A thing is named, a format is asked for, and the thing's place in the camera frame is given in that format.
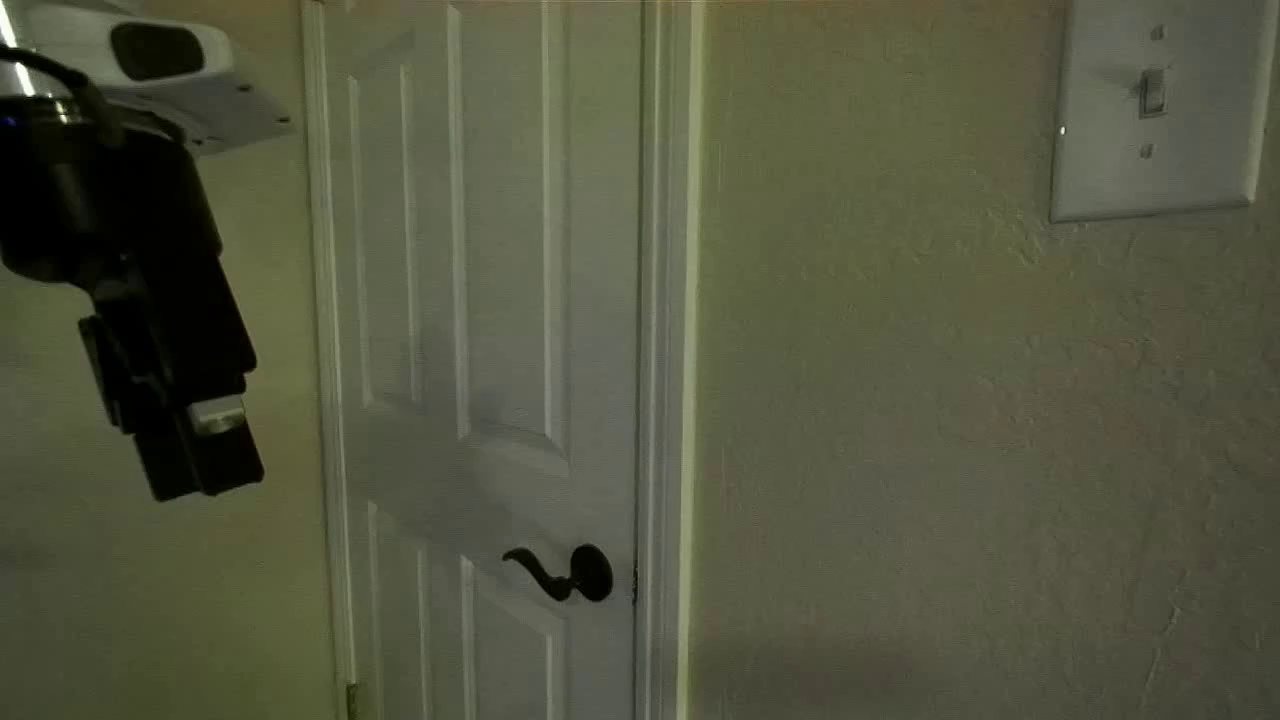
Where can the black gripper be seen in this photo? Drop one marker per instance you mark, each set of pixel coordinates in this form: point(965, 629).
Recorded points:
point(122, 224)

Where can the white panelled door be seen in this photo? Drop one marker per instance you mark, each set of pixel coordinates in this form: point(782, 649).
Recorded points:
point(482, 267)

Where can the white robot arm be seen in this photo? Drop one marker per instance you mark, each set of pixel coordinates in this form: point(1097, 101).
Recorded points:
point(203, 101)

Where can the brass door hinge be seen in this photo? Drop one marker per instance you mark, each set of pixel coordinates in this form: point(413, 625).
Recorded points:
point(353, 701)

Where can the white door frame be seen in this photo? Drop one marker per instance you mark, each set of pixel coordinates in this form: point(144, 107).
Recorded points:
point(671, 333)

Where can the light switch toggle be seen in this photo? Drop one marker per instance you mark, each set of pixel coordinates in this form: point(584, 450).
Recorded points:
point(1155, 92)

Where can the white light switch plate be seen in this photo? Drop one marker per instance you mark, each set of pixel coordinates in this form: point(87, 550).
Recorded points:
point(1202, 146)

